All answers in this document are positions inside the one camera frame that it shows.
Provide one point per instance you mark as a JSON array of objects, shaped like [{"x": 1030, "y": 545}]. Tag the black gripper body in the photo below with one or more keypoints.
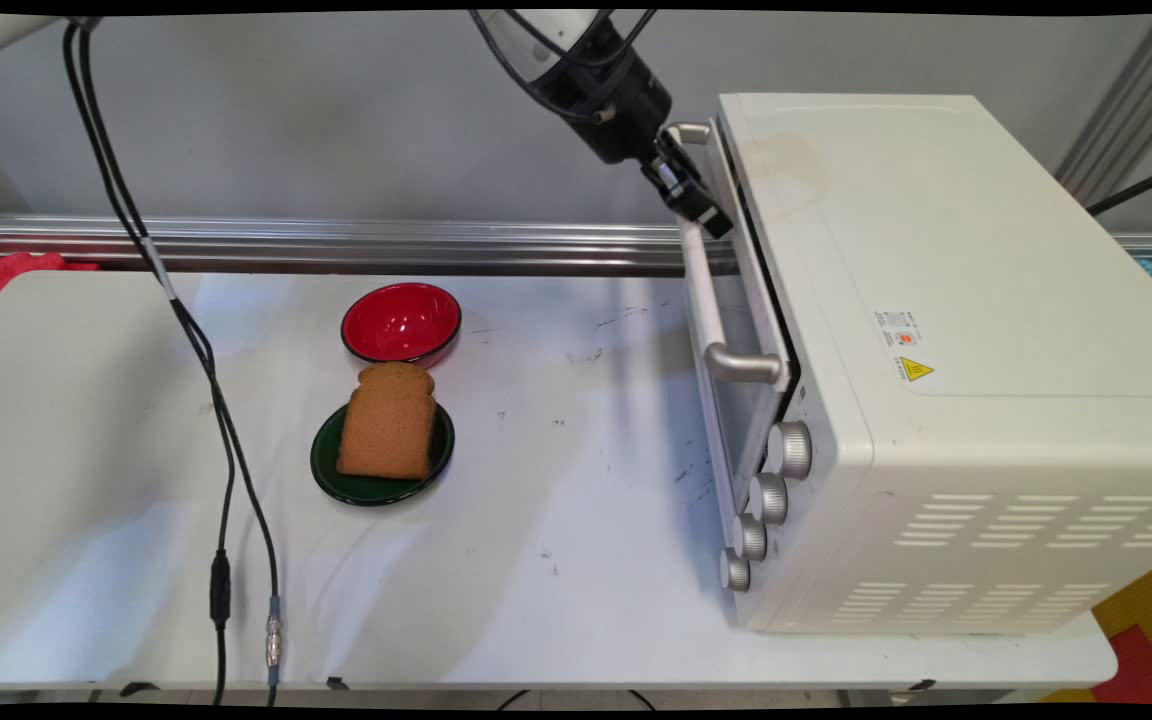
[{"x": 626, "y": 105}]

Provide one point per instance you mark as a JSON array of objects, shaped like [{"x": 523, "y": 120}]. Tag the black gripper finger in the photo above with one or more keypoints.
[
  {"x": 701, "y": 190},
  {"x": 664, "y": 185}
]

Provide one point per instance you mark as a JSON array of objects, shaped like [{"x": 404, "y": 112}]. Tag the white label sticker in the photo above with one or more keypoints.
[{"x": 898, "y": 328}]

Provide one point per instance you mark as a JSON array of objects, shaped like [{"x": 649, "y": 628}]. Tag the silver oven knob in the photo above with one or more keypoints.
[
  {"x": 734, "y": 570},
  {"x": 750, "y": 537},
  {"x": 769, "y": 498},
  {"x": 791, "y": 449}
]

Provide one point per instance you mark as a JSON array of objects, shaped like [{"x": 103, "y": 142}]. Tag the yellow warning sticker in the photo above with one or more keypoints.
[{"x": 917, "y": 369}]

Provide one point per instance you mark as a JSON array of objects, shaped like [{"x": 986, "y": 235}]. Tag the red bowl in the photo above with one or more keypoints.
[{"x": 401, "y": 320}]

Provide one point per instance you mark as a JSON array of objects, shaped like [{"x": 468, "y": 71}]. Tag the white toaster oven body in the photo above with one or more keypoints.
[{"x": 966, "y": 330}]

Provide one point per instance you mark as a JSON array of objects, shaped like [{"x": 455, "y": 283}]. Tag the brown bread slice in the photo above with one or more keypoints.
[{"x": 388, "y": 425}]

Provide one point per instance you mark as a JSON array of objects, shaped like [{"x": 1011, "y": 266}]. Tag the dark green plate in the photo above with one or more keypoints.
[{"x": 374, "y": 484}]

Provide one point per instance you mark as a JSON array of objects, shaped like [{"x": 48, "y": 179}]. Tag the black table clip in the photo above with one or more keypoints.
[
  {"x": 338, "y": 683},
  {"x": 139, "y": 688},
  {"x": 922, "y": 686}
]

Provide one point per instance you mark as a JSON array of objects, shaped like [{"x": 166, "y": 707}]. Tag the yellow floor tile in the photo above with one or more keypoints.
[{"x": 1151, "y": 600}]

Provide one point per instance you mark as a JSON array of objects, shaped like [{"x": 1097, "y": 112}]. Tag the red cloth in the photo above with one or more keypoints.
[{"x": 6, "y": 275}]

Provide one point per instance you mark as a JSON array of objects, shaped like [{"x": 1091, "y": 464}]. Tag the red floor tile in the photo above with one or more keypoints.
[{"x": 1146, "y": 670}]

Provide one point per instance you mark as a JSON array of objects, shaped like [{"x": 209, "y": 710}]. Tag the aluminium frame rail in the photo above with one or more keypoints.
[{"x": 386, "y": 245}]

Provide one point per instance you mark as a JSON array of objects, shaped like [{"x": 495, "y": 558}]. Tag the aluminium frame post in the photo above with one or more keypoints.
[{"x": 1126, "y": 110}]

